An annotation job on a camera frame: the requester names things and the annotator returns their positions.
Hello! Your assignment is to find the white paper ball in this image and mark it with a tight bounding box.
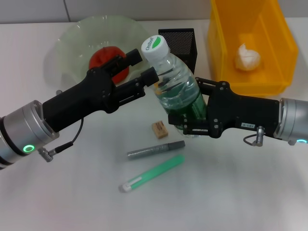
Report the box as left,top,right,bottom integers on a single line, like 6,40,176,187
233,42,262,72

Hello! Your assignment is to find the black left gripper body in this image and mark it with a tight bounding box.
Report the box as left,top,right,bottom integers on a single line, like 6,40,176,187
42,65,121,133

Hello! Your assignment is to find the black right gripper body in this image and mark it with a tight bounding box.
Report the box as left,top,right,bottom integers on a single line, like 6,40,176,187
206,86,280,140

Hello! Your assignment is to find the tan rubber eraser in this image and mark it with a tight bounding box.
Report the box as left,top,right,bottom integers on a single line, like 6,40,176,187
151,122,168,140

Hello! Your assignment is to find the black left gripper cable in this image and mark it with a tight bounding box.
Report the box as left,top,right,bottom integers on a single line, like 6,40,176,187
38,115,85,163

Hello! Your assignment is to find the grey glitter pen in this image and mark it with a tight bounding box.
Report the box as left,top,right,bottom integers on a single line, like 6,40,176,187
127,140,186,161

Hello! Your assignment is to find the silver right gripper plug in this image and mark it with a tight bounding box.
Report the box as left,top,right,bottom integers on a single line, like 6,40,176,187
255,125,265,146

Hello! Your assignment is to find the black mesh pen holder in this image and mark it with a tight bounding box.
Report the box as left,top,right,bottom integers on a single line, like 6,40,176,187
158,28,198,74

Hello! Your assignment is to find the green plastic pen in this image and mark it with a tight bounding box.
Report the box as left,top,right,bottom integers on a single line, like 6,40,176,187
119,154,185,193

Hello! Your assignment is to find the clear water bottle green label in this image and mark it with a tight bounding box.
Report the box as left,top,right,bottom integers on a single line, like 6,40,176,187
141,35,209,139

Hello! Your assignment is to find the red tomato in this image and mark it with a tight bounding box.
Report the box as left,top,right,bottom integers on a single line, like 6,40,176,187
89,46,130,85

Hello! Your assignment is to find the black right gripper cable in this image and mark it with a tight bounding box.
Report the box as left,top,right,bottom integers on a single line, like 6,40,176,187
243,135,258,145

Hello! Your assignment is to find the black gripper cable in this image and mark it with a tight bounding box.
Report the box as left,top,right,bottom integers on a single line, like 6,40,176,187
243,135,258,145
38,115,85,163

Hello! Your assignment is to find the yellow plastic storage bin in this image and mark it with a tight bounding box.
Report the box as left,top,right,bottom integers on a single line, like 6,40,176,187
207,0,299,98

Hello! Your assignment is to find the frosted glass fruit plate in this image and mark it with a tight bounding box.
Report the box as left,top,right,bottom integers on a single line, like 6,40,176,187
44,14,152,87

